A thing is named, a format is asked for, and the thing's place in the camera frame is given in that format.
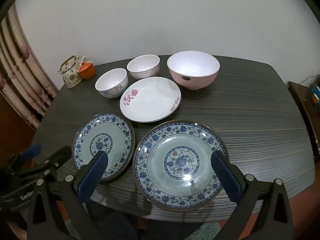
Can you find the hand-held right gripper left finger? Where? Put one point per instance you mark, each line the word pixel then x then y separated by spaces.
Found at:
pixel 92 175

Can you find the clutter of packets on shelf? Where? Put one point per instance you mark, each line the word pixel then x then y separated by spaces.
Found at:
pixel 303 110

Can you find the orange lidded cup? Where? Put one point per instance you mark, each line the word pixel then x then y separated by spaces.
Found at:
pixel 87 71

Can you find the large pink bowl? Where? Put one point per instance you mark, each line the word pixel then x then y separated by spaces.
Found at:
pixel 192 80

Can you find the white bowl pink print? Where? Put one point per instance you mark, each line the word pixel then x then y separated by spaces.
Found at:
pixel 142 67

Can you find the white plate pink flowers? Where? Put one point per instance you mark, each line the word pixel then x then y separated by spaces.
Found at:
pixel 150 100

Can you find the small blue floral plate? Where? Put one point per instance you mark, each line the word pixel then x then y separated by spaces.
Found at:
pixel 112 135

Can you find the floral ceramic teapot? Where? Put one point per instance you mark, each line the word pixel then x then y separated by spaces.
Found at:
pixel 71 76

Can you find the beige patterned curtain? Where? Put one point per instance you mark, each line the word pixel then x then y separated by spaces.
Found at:
pixel 20 67

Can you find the white bowl blue print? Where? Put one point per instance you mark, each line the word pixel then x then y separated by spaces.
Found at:
pixel 110 82

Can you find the large blue floral plate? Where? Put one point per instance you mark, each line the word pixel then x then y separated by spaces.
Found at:
pixel 160 165

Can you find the blue box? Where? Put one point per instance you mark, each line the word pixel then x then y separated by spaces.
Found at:
pixel 316 92

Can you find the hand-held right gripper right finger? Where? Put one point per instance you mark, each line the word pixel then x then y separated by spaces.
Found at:
pixel 225 177

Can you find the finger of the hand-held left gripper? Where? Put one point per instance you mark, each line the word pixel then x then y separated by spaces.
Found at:
pixel 57 158
pixel 32 151

